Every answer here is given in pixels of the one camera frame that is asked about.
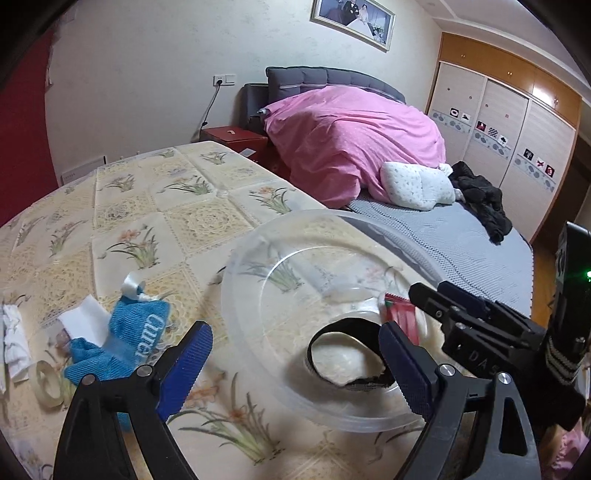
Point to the white wall socket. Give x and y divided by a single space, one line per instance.
225 79

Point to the red nightstand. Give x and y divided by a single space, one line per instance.
235 141

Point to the blue cloth pouch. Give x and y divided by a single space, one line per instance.
138 341

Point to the white and wooden wardrobe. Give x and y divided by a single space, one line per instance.
503 115

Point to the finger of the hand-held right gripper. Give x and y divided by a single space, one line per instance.
466 300
431 302

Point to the white folded cloth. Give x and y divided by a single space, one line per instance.
14 341

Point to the red curtain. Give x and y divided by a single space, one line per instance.
23 115

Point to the framed wall photo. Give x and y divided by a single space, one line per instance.
355 17

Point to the clear tape roll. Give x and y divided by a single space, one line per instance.
48 383

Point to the grey padded headboard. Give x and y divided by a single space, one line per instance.
314 78

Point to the white ribbon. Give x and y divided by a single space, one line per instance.
134 286

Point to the black clothing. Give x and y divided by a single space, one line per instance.
485 198

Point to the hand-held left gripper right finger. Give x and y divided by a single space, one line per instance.
408 371

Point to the clear plastic bowl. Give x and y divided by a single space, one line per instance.
258 332

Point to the red packet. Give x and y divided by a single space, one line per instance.
404 318

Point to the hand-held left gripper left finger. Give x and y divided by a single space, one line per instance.
183 371

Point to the white pillow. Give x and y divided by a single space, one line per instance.
415 184

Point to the pink duvet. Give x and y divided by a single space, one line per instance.
351 138

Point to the grey bedsheet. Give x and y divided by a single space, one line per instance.
461 244

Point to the black bed frame side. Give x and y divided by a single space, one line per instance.
255 108

